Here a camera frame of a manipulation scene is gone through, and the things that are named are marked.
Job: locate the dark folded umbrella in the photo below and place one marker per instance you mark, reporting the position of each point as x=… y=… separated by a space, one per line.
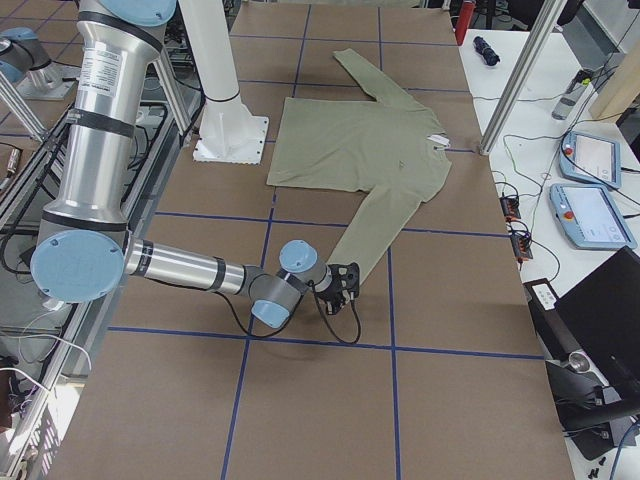
x=485 y=51

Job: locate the near teach pendant tablet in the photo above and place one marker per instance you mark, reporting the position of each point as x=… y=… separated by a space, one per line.
x=589 y=217

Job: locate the aluminium frame post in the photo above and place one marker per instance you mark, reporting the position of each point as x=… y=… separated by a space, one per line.
x=536 y=40

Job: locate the far teach pendant tablet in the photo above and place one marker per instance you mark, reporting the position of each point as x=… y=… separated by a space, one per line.
x=588 y=158

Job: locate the teach pendant tablet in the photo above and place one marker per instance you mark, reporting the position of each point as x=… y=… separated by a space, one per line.
x=589 y=217
x=588 y=158

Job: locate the olive green long-sleeve shirt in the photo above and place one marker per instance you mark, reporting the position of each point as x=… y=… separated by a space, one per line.
x=379 y=147

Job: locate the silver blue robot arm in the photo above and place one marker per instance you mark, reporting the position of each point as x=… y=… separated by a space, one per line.
x=85 y=246
x=21 y=52

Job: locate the white red shirt hang tag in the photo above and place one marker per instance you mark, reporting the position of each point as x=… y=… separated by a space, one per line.
x=441 y=141

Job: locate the orange black electronics module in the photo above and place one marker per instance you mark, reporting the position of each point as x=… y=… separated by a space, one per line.
x=510 y=208

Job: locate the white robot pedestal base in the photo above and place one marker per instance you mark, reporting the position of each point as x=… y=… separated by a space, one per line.
x=228 y=132

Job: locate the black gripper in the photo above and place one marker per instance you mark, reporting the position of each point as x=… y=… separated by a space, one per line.
x=349 y=275

